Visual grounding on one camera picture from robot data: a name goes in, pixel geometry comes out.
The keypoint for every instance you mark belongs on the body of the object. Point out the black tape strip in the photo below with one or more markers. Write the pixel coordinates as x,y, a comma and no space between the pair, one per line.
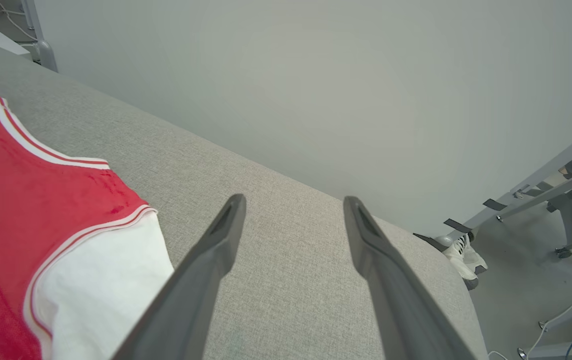
428,241
494,204
456,225

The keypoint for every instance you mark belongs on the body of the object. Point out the grey desk frame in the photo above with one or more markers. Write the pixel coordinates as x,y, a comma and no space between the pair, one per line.
566,155

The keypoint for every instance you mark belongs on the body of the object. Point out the white sneaker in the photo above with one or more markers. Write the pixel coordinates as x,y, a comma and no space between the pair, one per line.
466,260

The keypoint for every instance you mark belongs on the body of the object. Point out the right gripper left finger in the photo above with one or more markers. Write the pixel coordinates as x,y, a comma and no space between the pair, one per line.
190,300

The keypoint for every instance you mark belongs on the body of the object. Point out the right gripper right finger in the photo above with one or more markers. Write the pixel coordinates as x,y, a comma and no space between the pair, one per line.
401,310

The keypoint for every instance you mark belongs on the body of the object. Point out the red and white shirt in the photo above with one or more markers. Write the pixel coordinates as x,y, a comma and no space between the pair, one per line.
25,225

